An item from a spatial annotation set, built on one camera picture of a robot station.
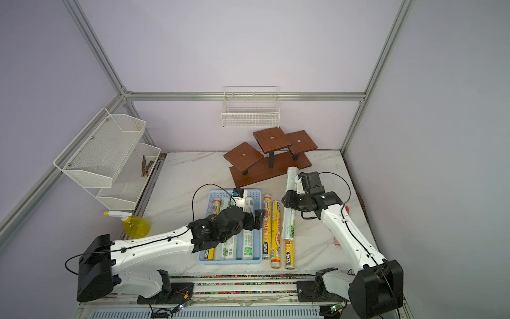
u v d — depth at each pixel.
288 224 0.75
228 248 0.80
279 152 1.14
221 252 0.80
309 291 0.73
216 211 0.93
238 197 0.65
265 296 0.74
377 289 0.39
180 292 0.73
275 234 0.86
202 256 0.80
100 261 0.40
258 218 0.66
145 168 0.96
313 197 0.61
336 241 0.50
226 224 0.55
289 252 0.81
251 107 0.95
